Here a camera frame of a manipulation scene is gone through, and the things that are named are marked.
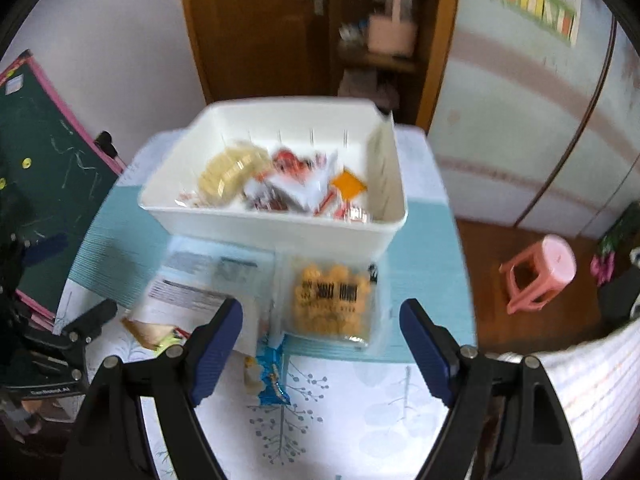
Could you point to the pink framed green chalkboard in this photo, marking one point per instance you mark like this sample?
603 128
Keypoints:
45 160

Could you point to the blue white candy packet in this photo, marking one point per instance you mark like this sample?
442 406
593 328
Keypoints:
272 380

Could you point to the floral sliding door wardrobe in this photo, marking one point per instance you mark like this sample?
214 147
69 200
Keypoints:
525 135

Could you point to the brown wooden door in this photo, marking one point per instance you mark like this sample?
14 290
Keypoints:
250 35

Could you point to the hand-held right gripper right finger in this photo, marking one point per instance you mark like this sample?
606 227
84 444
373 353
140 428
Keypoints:
425 355

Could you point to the wall poster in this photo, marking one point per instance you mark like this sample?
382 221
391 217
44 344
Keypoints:
535 0

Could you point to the brown wooden corner shelf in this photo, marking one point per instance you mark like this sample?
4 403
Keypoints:
445 60

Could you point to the dark flowered bag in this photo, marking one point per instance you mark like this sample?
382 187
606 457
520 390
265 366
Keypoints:
617 245

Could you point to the orange yellow snack packet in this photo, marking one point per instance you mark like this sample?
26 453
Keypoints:
347 184

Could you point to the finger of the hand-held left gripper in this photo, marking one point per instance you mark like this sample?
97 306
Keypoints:
92 321
50 244

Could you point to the clear packet of orange puffs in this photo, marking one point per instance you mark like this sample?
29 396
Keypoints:
330 295

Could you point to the white tree print tablecloth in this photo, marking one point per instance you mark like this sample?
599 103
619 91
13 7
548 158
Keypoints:
340 410

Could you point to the teal striped table mat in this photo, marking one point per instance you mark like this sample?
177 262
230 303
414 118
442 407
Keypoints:
430 270

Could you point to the white pink striped quilt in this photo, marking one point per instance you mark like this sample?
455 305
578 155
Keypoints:
600 385

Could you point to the pink plastic stool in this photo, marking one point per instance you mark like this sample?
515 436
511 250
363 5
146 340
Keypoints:
545 270

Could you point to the brown wafer packet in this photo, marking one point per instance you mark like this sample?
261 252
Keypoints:
150 332

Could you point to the pale rice cracker packet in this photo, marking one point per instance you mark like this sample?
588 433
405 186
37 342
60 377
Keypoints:
225 175

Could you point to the white plastic storage bin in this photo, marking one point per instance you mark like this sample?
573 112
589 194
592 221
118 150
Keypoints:
280 232

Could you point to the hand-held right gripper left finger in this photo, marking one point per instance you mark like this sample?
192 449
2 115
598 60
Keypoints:
217 355

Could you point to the large white blue snack bag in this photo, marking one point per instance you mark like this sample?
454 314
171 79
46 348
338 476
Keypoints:
200 280

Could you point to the green snack packet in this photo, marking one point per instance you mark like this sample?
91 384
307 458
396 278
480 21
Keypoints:
172 344

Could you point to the red white snack packet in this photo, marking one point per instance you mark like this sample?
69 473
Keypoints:
300 185

